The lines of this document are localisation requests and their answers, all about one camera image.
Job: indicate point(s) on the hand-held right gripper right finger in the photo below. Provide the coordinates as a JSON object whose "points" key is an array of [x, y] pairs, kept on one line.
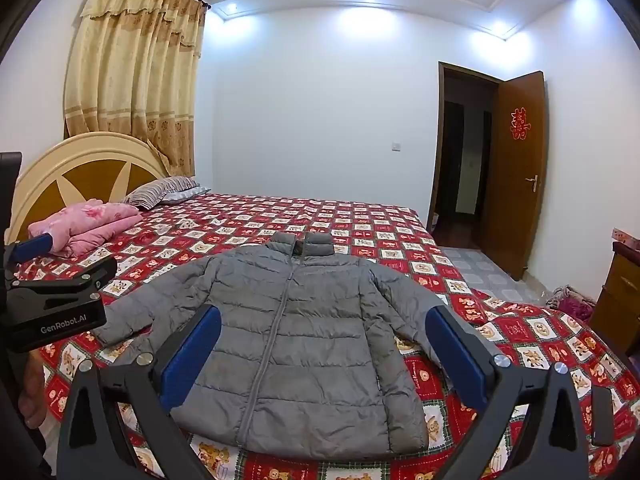
{"points": [[462, 360]]}

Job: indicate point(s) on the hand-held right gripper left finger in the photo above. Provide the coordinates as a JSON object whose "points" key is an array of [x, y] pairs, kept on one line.
{"points": [[192, 357]]}

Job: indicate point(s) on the striped pillow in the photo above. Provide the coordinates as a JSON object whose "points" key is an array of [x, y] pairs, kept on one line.
{"points": [[160, 191]]}

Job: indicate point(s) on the brown wooden door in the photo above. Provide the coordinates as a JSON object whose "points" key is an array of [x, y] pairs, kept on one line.
{"points": [[510, 200]]}

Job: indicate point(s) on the red printed blanket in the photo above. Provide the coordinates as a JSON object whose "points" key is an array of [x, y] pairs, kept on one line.
{"points": [[380, 230]]}

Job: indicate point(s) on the grey puffer jacket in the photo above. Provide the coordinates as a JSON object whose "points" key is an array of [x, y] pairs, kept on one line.
{"points": [[310, 350]]}

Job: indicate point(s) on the wooden cabinet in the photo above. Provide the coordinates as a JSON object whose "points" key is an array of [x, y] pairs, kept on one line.
{"points": [[617, 295]]}

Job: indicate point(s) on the dark wooden door frame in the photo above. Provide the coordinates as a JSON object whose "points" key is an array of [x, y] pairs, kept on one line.
{"points": [[439, 160]]}

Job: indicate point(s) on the black flat object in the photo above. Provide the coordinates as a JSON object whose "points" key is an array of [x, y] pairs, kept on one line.
{"points": [[10, 195]]}

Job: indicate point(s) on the pink box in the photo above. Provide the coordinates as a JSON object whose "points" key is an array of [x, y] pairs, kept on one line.
{"points": [[627, 237]]}

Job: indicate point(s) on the person's left hand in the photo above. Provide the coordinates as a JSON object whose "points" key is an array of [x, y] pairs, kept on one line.
{"points": [[35, 390]]}

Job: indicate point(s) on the beige patterned curtain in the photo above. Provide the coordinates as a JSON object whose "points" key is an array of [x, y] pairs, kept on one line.
{"points": [[130, 85]]}

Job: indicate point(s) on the pink folded quilt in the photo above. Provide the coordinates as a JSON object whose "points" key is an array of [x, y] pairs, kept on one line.
{"points": [[95, 222]]}

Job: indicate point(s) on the cream wooden headboard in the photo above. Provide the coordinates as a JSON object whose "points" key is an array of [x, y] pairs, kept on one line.
{"points": [[95, 170]]}

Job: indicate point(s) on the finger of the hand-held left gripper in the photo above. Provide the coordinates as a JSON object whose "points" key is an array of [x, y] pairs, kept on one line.
{"points": [[31, 247], [65, 277]]}

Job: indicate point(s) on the red paper door decoration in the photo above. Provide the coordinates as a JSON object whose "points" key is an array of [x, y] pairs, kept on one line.
{"points": [[520, 123]]}

